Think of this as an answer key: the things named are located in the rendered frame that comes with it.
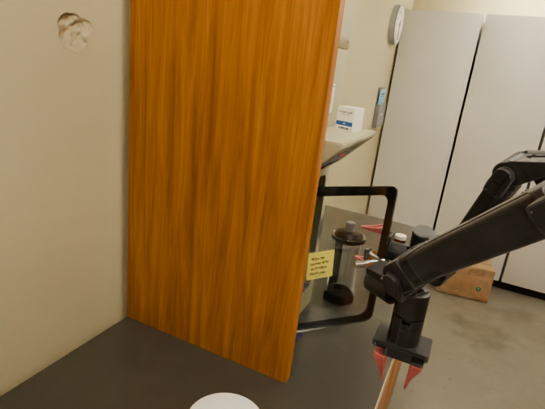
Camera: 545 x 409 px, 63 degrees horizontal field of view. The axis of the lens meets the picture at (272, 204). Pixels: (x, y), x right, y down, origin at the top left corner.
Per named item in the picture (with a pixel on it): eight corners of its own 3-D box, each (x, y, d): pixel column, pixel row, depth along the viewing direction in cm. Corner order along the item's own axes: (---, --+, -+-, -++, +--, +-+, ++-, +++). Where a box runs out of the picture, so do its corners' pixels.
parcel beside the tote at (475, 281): (434, 291, 368) (442, 259, 359) (434, 275, 397) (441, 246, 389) (487, 303, 357) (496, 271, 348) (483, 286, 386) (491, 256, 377)
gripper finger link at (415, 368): (383, 368, 90) (391, 328, 87) (418, 381, 87) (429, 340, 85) (375, 387, 84) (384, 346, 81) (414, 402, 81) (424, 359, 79)
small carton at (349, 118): (334, 129, 116) (338, 105, 114) (345, 128, 119) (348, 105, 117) (351, 132, 113) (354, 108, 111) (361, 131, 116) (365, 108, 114)
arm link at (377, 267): (396, 281, 73) (431, 255, 76) (349, 252, 82) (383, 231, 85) (402, 331, 79) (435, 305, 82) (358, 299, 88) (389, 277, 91)
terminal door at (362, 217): (273, 334, 115) (292, 186, 102) (370, 319, 127) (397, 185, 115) (274, 336, 114) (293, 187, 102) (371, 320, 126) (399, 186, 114)
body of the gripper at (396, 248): (389, 229, 132) (414, 236, 129) (382, 260, 135) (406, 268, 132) (384, 234, 126) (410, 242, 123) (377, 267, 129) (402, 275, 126)
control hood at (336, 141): (287, 178, 101) (293, 135, 98) (332, 158, 129) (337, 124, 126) (336, 189, 96) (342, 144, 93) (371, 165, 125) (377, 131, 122)
